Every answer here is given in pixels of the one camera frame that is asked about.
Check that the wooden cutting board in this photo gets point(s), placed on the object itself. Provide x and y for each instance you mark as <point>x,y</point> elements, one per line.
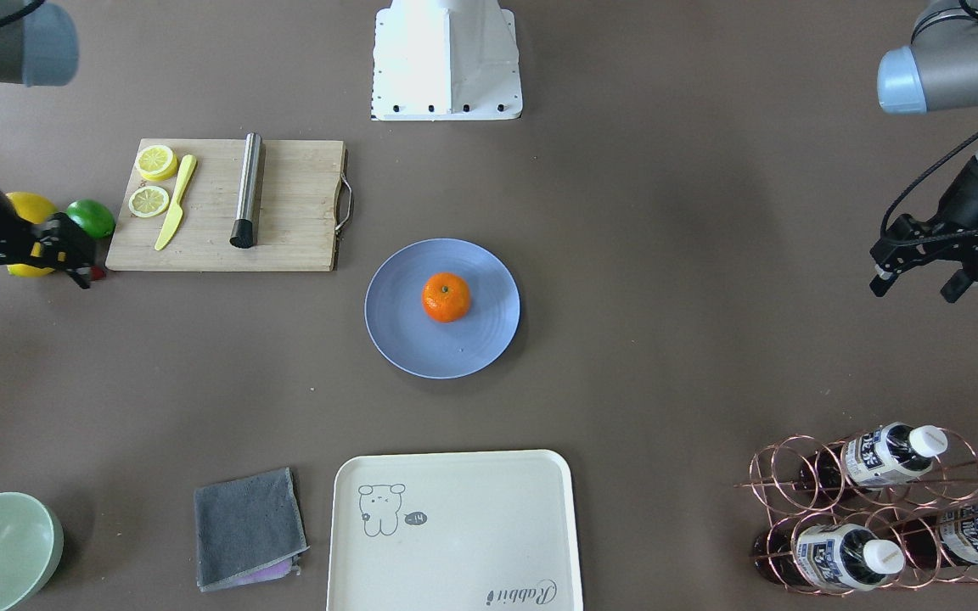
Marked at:
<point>297,217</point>

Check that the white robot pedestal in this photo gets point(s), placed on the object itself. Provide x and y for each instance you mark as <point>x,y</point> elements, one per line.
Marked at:
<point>446,61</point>

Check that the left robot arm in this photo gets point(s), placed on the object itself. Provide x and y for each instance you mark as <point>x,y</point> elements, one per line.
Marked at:
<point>938,69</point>

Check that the steel muddler black tip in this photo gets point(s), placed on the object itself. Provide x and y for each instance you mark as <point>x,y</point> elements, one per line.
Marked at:
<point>246,218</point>

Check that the grey folded cloth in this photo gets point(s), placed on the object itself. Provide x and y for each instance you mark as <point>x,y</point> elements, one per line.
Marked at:
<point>247,531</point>

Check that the green lime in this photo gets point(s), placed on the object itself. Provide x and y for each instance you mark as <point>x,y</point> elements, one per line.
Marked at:
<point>92,217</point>

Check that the tea bottle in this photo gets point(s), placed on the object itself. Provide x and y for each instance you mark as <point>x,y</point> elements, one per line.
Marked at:
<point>828,558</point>
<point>891,455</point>
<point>944,540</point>

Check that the mint green bowl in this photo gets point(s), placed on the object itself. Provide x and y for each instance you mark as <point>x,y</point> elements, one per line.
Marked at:
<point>31,544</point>

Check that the lemon slice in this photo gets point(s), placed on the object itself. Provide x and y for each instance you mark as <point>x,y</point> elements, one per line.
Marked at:
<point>156,163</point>
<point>148,201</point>

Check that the copper wire bottle rack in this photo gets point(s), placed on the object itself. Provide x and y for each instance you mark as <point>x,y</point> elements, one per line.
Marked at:
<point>953,482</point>

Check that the orange fruit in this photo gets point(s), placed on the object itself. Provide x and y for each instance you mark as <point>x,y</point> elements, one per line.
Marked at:
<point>446,297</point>

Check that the yellow plastic knife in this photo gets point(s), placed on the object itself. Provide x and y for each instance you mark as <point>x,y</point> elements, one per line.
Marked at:
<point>174,214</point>

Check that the cream rabbit tray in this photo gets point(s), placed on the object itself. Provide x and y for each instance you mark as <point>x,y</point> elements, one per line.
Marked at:
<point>481,530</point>

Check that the blue plate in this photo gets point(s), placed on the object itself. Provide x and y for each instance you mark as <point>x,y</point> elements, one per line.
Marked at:
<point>407,338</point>

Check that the yellow lemon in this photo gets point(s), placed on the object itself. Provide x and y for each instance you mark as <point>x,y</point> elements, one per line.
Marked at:
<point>31,206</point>
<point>22,270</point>

